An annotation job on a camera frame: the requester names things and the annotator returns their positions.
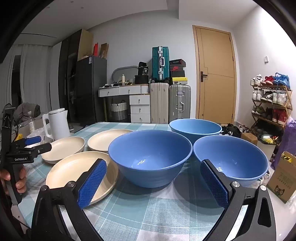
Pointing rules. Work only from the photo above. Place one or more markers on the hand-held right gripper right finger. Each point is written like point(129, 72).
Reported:
point(212, 185)

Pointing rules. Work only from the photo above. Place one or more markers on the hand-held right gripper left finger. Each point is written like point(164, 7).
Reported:
point(92, 183)

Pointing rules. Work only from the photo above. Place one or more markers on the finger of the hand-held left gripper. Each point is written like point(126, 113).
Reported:
point(33, 140)
point(44, 148)

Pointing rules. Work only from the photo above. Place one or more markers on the beige plate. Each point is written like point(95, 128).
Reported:
point(69, 169)
point(67, 148)
point(101, 141)

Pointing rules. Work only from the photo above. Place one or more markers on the blue bowl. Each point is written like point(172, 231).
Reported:
point(150, 157)
point(231, 157)
point(194, 127)

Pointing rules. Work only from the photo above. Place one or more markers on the person's left hand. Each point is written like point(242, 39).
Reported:
point(23, 183)

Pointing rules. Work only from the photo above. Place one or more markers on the clear plastic bottle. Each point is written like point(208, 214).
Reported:
point(30, 124)

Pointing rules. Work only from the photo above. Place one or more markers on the white electric kettle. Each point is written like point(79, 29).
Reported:
point(59, 125)

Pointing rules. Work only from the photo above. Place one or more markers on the grey jacket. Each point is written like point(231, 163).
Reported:
point(26, 110)

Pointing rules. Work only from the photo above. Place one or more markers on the teal checked tablecloth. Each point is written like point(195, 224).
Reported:
point(161, 208)

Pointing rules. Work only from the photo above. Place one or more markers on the small brown cardboard box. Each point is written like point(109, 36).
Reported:
point(248, 138)

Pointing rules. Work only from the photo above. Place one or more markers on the white curtain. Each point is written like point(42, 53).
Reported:
point(32, 74)

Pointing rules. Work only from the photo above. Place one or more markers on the cardboard box with cat print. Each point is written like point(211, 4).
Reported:
point(282, 180)

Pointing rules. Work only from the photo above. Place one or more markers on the black refrigerator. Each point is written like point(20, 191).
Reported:
point(91, 92)

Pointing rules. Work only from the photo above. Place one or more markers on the dark tall cabinet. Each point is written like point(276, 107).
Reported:
point(67, 69)

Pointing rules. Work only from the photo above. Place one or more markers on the woven laundry basket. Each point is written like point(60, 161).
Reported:
point(119, 109)

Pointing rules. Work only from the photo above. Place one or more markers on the purple plastic bag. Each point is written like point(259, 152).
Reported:
point(289, 139)

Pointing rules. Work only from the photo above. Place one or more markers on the silver suitcase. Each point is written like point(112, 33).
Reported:
point(175, 102)

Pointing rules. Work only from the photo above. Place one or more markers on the white desk with drawers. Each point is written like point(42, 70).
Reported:
point(138, 99)

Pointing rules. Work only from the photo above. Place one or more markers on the beige suitcase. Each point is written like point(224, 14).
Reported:
point(159, 102)

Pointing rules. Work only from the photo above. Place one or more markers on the red flat package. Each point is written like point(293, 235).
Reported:
point(95, 49)

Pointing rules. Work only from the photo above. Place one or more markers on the black round hat box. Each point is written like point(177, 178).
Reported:
point(141, 79)

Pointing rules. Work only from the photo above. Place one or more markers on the brown cardboard piece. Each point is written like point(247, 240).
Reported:
point(104, 49)

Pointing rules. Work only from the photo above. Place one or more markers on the plain black box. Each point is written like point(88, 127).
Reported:
point(177, 73)

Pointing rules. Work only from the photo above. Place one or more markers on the black bag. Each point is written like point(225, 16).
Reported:
point(143, 67)

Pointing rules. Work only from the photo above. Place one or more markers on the wooden door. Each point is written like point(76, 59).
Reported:
point(215, 58)

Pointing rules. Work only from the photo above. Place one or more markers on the black shoe box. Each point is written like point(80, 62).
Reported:
point(177, 62)

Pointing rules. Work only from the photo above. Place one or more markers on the teal suitcase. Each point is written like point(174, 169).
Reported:
point(156, 64)

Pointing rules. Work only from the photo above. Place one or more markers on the grey oval frame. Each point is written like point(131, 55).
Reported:
point(115, 71)

